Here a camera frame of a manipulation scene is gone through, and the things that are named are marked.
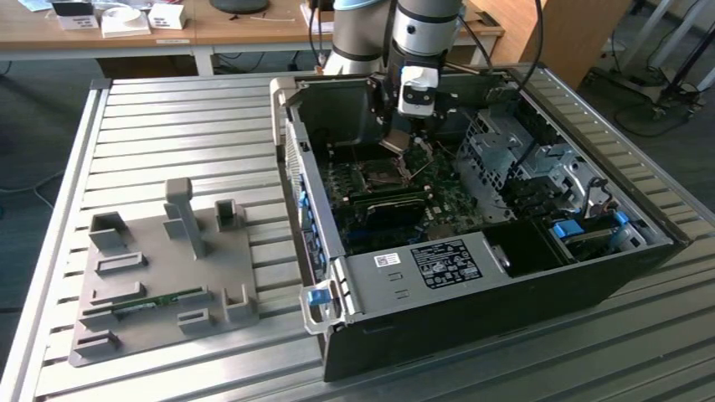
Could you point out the white box with round top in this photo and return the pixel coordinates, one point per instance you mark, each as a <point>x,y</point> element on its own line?
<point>126,25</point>

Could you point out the grey parts rack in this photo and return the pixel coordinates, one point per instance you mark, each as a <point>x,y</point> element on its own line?
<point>157,259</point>

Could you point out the green motherboard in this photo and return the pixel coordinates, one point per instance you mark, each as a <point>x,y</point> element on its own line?
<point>447,197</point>

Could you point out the black open PC case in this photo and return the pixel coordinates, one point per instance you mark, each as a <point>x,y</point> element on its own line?
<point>503,326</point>

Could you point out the wooden cabinet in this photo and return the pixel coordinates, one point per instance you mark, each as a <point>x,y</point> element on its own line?
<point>570,37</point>

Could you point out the small CPU plate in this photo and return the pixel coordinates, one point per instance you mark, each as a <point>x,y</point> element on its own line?
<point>398,142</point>

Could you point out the black graphics card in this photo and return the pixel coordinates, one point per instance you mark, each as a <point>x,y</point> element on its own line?
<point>397,214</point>

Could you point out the black RAM slot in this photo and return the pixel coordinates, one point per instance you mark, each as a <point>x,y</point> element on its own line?
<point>386,194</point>
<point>391,201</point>

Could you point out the white box with black card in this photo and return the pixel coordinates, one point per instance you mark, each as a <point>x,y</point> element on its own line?
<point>78,23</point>

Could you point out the silver metal drive cage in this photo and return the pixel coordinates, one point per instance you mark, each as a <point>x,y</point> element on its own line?
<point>491,155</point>

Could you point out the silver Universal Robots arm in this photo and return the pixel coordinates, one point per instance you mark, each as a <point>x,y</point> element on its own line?
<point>425,29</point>

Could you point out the blue disk carrier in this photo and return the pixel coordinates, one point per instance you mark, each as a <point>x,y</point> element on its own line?
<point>567,230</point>

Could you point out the small square heatsink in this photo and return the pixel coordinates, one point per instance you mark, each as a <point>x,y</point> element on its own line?
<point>442,233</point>

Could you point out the black plastic shroud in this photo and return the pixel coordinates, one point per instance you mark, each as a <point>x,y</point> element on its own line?
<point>525,247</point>

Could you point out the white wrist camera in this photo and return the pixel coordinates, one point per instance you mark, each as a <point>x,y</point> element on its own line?
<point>418,96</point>

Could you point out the grey power supply with labels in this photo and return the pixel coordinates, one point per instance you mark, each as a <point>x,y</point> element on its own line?
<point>381,289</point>

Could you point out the black round monitor base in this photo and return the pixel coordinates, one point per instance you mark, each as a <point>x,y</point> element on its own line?
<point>241,5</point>

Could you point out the pale blue paper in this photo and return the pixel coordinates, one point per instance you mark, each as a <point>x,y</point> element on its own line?
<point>34,4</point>

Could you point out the blue card retainer bar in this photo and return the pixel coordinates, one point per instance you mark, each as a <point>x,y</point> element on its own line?
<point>303,200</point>

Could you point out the small blue clip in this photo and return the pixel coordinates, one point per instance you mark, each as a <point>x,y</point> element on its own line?
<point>621,221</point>

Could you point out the white printed box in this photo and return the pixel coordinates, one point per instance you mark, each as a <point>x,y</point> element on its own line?
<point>167,19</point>

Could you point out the CPU socket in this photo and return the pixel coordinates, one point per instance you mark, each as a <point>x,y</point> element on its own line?
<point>383,173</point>

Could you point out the small cardboard box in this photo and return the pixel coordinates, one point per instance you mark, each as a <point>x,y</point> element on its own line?
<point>325,27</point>

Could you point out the green RAM stick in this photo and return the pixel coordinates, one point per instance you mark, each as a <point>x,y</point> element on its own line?
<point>162,300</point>

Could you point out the wooden desk white frame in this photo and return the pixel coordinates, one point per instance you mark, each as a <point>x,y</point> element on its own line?
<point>223,25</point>

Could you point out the blue case latch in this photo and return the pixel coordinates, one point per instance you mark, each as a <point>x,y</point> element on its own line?
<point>318,298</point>

